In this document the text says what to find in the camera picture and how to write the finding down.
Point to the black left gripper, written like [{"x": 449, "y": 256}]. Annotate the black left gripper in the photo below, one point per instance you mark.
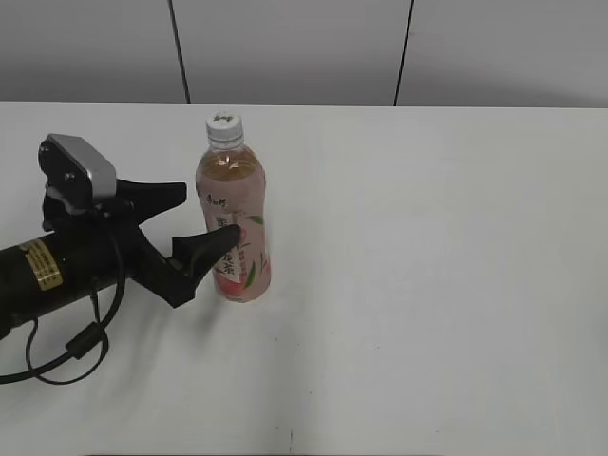
[{"x": 105, "y": 244}]

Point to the pink oolong tea bottle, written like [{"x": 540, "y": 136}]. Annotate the pink oolong tea bottle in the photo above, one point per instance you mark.
[{"x": 231, "y": 186}]

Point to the white bottle cap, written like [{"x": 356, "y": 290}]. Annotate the white bottle cap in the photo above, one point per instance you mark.
[{"x": 224, "y": 127}]

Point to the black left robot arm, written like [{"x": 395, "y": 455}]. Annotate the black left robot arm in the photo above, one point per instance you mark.
[{"x": 31, "y": 283}]

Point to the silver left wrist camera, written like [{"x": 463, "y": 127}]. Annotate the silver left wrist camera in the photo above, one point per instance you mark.
[{"x": 78, "y": 175}]

